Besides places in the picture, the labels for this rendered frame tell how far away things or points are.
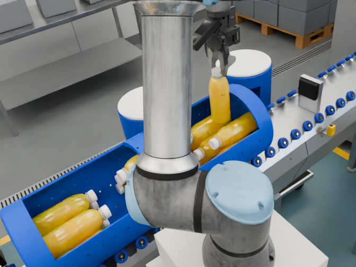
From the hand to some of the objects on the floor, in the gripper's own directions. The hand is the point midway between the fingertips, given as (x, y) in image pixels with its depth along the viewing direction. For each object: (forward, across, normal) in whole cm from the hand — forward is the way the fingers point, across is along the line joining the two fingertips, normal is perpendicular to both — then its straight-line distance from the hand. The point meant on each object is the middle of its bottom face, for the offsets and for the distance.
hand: (217, 71), depth 117 cm
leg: (+132, +8, -121) cm, 180 cm away
